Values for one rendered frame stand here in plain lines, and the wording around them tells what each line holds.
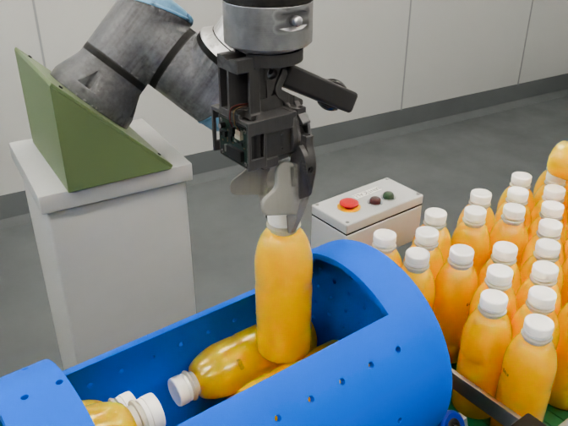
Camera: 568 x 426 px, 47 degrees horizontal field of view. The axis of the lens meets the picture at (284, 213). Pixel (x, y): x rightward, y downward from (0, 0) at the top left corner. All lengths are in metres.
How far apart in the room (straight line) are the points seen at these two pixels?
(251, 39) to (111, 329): 1.02
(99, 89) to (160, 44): 0.15
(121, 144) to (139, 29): 0.24
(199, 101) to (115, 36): 0.21
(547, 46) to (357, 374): 4.93
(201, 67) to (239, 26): 0.72
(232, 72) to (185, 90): 0.73
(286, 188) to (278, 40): 0.17
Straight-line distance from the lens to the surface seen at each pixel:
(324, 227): 1.21
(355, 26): 4.19
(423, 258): 1.05
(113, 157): 1.32
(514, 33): 5.20
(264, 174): 0.76
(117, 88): 1.38
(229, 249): 3.17
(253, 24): 0.63
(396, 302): 0.78
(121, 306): 1.52
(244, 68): 0.65
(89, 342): 1.55
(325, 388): 0.70
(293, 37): 0.64
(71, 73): 1.39
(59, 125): 1.27
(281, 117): 0.67
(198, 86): 1.36
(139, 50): 1.38
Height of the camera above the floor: 1.67
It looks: 29 degrees down
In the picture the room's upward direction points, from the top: straight up
